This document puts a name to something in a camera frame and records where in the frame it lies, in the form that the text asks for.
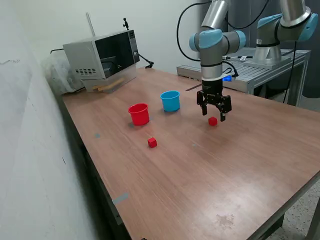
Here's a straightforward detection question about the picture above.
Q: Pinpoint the light blue plastic bin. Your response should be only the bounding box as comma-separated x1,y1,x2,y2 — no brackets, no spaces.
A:
159,90,181,113

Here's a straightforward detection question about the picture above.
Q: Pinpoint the white rod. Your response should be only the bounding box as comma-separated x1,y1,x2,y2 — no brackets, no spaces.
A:
85,11,97,38

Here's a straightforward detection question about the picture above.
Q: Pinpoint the silver microwave oven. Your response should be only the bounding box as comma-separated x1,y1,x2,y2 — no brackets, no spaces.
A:
62,29,141,81

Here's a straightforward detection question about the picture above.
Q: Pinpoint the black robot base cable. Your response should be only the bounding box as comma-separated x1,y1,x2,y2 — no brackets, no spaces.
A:
279,41,300,103

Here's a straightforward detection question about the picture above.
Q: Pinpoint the grey metal robot stand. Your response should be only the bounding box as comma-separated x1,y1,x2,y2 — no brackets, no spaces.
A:
176,46,312,107

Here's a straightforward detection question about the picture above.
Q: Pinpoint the red plastic bin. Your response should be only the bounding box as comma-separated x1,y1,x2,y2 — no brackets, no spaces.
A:
127,102,150,127

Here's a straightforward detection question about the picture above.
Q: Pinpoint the light wooden stick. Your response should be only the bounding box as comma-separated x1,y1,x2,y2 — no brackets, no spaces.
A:
92,77,125,92

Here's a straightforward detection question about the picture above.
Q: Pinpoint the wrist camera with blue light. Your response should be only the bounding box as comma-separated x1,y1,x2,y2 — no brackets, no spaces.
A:
222,73,238,83

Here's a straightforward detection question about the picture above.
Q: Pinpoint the long blue tape strip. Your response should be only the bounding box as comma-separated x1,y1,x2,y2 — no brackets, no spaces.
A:
112,191,130,206

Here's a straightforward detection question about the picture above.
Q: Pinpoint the grey curtain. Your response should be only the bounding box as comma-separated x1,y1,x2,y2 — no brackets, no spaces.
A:
198,0,320,100

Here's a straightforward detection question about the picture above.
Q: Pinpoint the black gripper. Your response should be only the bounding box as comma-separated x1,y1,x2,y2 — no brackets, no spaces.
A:
196,78,233,122

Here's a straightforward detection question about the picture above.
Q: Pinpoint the clear plastic bag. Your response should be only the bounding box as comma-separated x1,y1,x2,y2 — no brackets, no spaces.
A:
41,52,86,96

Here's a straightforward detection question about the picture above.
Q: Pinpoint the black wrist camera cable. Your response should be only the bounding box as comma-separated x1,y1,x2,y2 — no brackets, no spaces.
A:
176,0,271,77

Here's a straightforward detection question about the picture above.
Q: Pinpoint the clear plastic box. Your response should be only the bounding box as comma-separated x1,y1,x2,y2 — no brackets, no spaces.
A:
81,63,138,94

